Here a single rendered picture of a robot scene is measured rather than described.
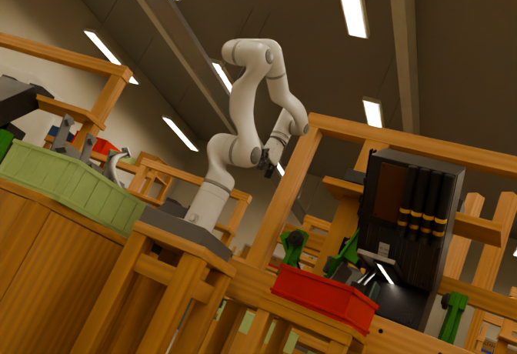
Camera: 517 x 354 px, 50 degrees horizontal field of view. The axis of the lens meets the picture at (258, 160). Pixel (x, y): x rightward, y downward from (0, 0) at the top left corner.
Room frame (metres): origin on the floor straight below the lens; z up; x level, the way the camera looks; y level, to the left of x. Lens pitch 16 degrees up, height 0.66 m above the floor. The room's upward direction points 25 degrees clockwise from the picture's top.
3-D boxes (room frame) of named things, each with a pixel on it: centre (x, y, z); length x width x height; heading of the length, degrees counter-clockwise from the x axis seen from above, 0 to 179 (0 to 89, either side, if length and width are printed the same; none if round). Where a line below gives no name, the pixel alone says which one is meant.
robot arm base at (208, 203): (2.18, 0.11, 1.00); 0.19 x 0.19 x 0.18
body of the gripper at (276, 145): (2.39, -0.04, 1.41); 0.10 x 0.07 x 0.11; 149
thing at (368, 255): (2.36, -0.69, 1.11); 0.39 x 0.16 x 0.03; 149
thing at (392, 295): (2.55, -0.83, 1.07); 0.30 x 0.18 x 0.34; 59
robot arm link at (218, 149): (2.21, 0.13, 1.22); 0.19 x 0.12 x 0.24; 55
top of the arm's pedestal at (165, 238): (2.18, 0.11, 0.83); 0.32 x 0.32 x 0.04; 63
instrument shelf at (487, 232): (2.71, -0.80, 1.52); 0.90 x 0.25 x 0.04; 59
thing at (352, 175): (2.82, -0.53, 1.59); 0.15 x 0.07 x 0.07; 59
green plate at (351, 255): (2.47, -0.57, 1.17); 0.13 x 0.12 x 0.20; 59
